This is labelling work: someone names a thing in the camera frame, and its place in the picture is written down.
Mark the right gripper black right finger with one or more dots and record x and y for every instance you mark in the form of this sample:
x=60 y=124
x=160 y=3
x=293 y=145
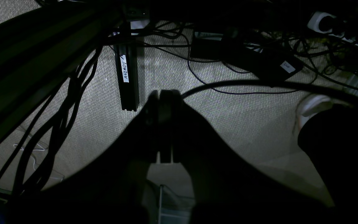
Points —
x=228 y=189

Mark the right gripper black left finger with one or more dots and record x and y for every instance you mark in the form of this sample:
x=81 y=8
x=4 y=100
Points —
x=110 y=189

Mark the white shoe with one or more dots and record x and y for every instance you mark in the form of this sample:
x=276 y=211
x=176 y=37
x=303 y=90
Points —
x=308 y=107

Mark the black trouser leg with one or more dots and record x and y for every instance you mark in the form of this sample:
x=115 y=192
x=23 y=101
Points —
x=330 y=140

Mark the black aluminium profile with label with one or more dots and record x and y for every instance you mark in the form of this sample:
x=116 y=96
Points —
x=127 y=72

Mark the black power adapter with label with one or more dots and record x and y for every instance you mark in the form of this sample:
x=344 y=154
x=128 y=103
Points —
x=267 y=59

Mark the white power strip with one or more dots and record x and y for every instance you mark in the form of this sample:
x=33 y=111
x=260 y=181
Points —
x=328 y=24

